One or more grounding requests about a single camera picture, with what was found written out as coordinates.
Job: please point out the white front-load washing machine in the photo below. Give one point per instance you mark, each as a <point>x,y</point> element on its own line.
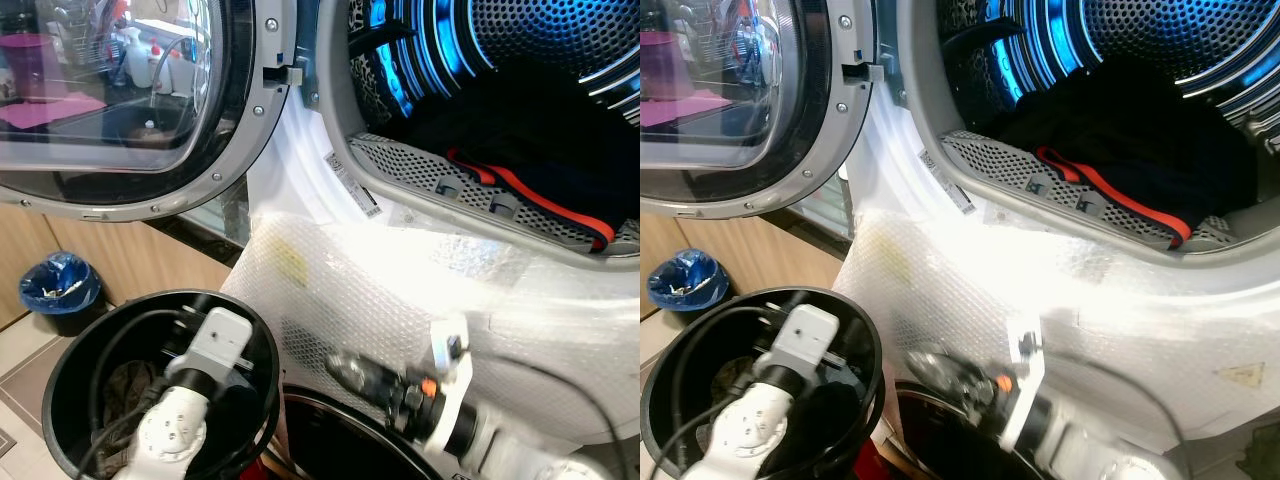
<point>560,300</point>
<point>1150,300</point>

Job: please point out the brown cloth in bucket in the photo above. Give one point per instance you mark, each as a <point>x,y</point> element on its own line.
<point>740,378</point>
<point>125,390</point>

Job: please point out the red object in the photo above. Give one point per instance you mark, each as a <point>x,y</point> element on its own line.
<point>872,462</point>
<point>255,470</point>

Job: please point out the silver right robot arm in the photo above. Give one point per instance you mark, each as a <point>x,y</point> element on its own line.
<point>510,450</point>
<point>1090,450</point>

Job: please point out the round glass washer door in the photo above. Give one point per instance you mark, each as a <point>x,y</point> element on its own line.
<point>120,100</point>
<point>740,100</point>

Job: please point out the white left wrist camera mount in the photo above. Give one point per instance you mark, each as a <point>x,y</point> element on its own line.
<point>220,340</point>
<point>805,340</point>

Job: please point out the wooden cabinet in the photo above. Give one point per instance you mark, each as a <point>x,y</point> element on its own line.
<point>760,255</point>
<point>130,260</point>

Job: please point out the white barcode label sticker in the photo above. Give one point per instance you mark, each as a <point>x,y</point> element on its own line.
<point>946,182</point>
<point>353,185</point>

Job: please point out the perforated steel washer drum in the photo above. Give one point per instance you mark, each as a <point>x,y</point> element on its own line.
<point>1150,30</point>
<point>540,30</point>

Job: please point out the clear bubble wrap sheet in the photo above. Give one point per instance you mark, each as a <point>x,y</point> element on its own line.
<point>960,290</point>
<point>400,280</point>

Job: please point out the black round laundry bucket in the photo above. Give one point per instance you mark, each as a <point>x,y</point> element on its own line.
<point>865,400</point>
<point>75,400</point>

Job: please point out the black round tub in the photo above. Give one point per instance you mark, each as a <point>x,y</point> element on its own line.
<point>940,430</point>
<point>340,440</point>

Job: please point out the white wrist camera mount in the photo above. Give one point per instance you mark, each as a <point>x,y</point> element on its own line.
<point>1025,390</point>
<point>805,340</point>
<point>220,340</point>
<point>452,380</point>

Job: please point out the bin with blue bag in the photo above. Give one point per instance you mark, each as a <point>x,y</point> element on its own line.
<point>60,285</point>
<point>690,280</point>

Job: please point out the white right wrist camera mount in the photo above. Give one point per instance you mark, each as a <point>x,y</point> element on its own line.
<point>452,380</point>
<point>1025,390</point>

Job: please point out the grey perforated lint filter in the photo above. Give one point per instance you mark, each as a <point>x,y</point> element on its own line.
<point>410,165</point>
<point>1000,165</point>

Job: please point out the black garment with red stripe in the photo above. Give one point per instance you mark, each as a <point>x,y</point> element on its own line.
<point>530,130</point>
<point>1120,130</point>

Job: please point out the yellow warning triangle sticker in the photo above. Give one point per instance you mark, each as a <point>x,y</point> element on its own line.
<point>1240,376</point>

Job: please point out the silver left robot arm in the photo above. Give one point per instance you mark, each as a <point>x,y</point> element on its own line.
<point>745,430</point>
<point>170,430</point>

